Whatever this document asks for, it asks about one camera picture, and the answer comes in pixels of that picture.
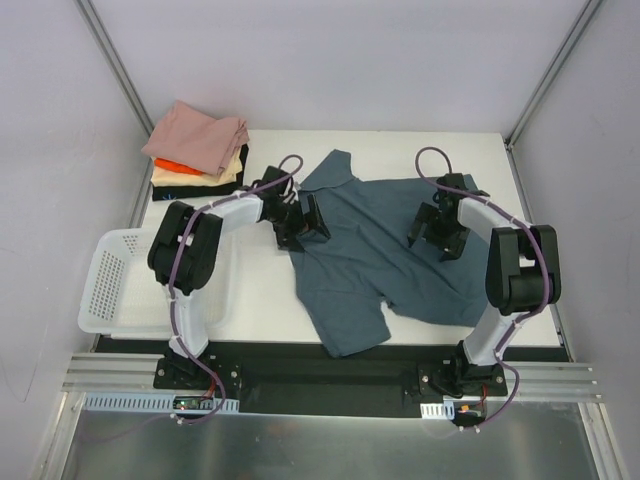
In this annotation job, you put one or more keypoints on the right white cable duct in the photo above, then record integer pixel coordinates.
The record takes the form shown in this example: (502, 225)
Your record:
(449, 410)

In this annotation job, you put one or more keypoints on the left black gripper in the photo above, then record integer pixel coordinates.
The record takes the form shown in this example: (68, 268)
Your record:
(302, 228)

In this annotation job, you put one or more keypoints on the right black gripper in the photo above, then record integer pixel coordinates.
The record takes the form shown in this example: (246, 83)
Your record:
(439, 235)

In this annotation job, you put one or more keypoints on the folded cream t-shirt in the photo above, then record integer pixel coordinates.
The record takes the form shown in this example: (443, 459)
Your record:
(163, 178)

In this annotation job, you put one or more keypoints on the white cable duct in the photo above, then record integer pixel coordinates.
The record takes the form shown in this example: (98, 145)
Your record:
(449, 410)
(158, 403)

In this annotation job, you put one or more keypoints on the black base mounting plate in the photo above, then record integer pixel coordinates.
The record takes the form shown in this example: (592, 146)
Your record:
(303, 379)

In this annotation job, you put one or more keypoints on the teal blue t-shirt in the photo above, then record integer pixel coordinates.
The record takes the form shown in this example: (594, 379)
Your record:
(344, 279)

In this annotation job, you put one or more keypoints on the folded pink t-shirt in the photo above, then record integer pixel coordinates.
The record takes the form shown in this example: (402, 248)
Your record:
(191, 138)

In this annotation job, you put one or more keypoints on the left white cable duct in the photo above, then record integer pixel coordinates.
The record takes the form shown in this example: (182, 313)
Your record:
(158, 403)

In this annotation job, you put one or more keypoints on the white perforated plastic basket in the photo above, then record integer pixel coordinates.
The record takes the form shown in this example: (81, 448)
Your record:
(123, 300)

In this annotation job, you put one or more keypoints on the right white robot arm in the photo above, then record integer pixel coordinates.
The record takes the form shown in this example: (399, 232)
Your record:
(522, 276)

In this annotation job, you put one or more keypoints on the folded orange t-shirt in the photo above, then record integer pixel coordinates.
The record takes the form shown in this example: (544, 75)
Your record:
(175, 167)

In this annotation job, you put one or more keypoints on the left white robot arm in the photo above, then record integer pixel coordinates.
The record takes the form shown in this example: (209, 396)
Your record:
(184, 251)

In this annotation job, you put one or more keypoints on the aluminium frame post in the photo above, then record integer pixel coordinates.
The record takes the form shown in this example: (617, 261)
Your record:
(571, 40)
(99, 32)

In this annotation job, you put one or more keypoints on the horizontal aluminium rail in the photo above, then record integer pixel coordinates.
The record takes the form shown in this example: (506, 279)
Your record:
(121, 372)

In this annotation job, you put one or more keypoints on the right aluminium frame post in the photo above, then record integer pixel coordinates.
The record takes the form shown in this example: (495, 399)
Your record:
(571, 40)

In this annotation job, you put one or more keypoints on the left aluminium frame post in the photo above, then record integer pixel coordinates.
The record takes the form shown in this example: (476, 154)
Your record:
(99, 32)

